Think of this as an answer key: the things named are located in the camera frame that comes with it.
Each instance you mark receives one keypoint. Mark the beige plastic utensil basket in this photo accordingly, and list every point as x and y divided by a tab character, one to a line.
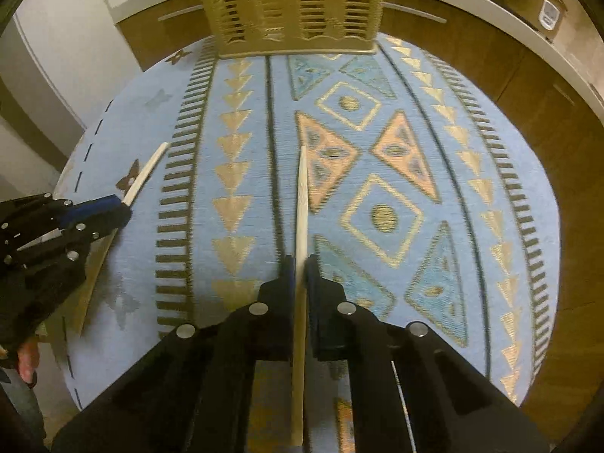
292	9

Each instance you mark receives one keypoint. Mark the person's left hand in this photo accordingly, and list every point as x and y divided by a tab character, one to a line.
27	358

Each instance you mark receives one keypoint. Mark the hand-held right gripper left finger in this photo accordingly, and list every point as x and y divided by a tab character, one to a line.
288	285

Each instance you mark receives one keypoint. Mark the blue patterned tablecloth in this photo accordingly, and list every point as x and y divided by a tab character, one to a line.
401	174

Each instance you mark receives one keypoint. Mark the metal pot with label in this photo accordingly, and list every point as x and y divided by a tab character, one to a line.
533	0

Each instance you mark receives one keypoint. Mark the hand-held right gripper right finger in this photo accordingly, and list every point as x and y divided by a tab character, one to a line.
314	302

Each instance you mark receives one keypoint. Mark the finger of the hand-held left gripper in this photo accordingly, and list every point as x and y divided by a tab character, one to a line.
108	222
92	207

